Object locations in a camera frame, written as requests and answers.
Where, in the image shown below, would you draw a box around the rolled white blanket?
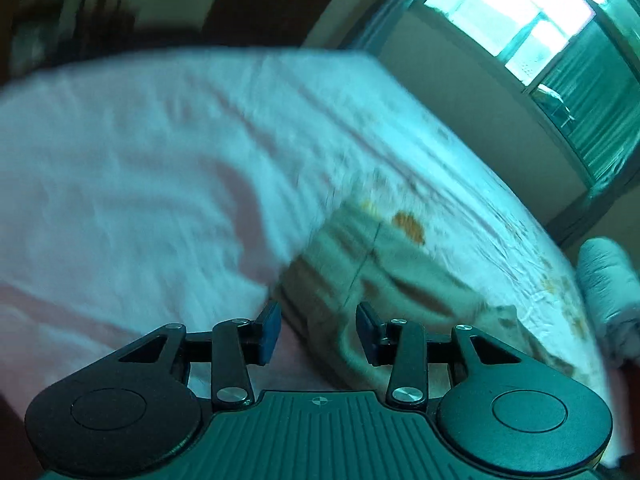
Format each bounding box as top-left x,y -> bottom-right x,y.
575,237 -> 640,362

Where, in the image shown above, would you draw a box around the beige fleece pants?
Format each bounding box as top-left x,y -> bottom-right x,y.
272,201 -> 593,392

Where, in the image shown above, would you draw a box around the bright window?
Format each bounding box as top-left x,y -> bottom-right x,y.
424,0 -> 640,92

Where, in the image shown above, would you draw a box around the teal curtain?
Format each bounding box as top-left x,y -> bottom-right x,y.
525,10 -> 640,196

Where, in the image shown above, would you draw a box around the dark wooden wardrobe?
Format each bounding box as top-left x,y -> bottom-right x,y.
199,0 -> 362,50

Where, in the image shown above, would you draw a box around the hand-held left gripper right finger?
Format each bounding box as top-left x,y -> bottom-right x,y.
355,302 -> 522,414

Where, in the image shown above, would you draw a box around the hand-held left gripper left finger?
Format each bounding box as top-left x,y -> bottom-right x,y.
118,301 -> 283,412

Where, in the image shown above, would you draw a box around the floral bed sheet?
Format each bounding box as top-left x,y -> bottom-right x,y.
0,47 -> 632,467

